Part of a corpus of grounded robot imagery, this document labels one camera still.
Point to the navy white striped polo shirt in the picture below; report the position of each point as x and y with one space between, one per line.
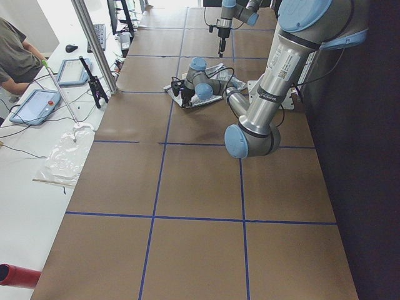
210 84

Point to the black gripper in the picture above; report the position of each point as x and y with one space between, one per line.
223 33
187 93

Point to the blue teach pendant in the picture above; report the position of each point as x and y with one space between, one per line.
72 73
36 108

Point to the black keyboard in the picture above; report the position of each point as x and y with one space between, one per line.
100 32

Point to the black computer mouse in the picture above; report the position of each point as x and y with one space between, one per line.
69 48

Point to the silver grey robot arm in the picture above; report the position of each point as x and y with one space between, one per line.
303 27
230 10

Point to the person in grey shirt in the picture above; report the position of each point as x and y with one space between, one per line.
20 60

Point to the far blue teach pendant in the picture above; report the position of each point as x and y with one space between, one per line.
72 73

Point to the red cylinder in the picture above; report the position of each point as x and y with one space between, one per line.
19 277

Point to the near blue teach pendant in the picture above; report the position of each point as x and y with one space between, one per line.
36 108

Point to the clear plastic bag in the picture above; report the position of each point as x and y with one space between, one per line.
65 162

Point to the metal rod with green tip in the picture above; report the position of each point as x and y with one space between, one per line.
63 97

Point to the aluminium frame post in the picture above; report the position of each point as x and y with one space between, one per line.
88 28

